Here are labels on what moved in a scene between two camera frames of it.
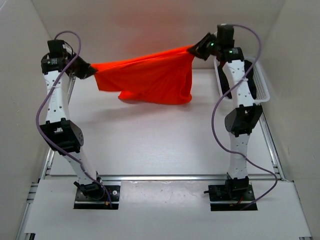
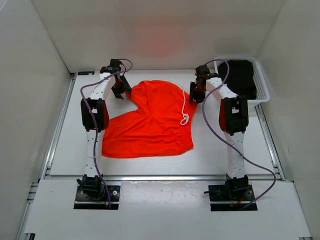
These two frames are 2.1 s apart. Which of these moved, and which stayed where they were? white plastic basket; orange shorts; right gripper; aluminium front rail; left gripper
Moved: left gripper; orange shorts; right gripper
Stayed: aluminium front rail; white plastic basket
